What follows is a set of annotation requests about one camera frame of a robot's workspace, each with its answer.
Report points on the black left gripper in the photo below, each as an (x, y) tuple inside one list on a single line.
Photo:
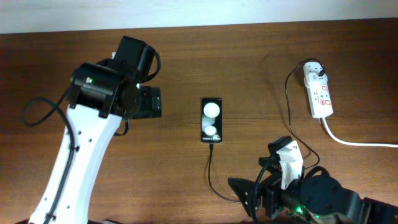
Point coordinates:
[(151, 102)]

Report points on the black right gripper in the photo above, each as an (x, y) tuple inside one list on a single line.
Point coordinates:
[(272, 185)]

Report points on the black Galaxy smartphone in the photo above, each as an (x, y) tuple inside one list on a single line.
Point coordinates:
[(211, 121)]

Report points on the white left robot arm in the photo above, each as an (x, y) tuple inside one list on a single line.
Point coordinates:
[(101, 96)]

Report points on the white USB charger adapter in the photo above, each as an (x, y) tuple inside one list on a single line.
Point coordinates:
[(314, 74)]

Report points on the white surge protector power strip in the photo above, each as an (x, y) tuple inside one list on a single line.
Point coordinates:
[(319, 99)]

